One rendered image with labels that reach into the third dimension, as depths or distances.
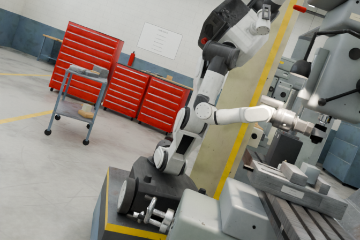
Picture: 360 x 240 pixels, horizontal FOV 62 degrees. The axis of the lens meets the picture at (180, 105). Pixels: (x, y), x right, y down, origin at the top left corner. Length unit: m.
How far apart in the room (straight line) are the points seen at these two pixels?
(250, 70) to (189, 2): 7.77
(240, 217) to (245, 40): 0.80
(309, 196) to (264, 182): 0.17
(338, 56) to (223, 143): 1.97
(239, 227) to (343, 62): 0.72
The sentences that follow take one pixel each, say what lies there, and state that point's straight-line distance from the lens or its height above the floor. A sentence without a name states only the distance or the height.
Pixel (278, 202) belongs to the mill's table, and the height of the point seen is 0.96.
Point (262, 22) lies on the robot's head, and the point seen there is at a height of 1.61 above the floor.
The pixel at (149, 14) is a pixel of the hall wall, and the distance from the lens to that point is 10.69.
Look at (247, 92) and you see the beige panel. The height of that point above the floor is 1.30.
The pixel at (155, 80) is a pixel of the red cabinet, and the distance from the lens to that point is 5.87.
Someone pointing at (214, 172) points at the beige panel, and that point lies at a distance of 3.12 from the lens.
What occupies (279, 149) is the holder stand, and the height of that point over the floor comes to 1.07.
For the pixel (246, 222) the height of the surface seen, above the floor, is 0.83.
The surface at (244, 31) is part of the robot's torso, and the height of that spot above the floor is 1.56.
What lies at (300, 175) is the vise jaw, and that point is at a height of 1.06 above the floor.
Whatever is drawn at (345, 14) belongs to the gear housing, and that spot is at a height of 1.67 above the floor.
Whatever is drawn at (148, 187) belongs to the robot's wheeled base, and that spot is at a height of 0.60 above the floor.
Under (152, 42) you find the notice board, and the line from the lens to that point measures 10.51.
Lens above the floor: 1.27
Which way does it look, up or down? 6 degrees down
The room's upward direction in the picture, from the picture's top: 20 degrees clockwise
